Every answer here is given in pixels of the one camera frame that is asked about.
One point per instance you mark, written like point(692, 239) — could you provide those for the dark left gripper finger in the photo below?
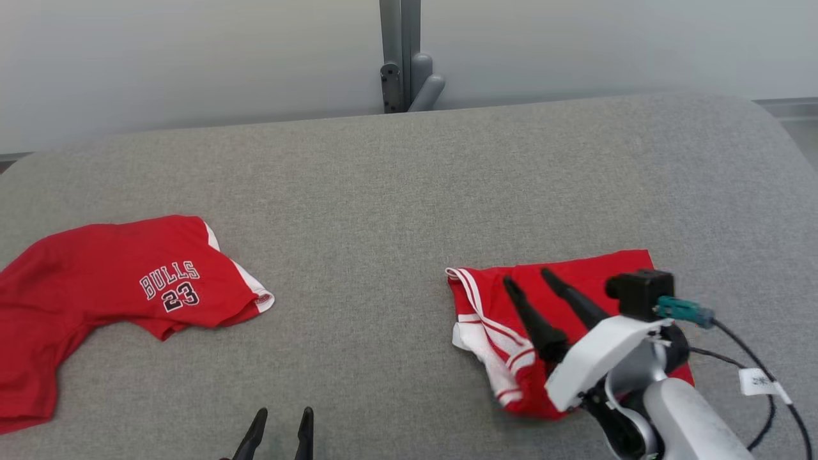
point(305, 441)
point(252, 441)

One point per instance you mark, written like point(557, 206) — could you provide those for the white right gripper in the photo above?
point(594, 361)

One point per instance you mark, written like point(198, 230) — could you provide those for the red shorts with striped trim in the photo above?
point(498, 300)

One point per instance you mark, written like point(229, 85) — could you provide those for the red Bulls 23 jersey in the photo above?
point(96, 275)

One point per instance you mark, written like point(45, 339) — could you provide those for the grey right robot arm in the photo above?
point(690, 421)

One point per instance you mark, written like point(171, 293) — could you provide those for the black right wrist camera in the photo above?
point(639, 294)

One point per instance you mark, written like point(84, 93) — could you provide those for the teal right camera connector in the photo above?
point(684, 311)

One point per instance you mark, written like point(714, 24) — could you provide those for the grey metal upright post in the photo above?
point(399, 38)

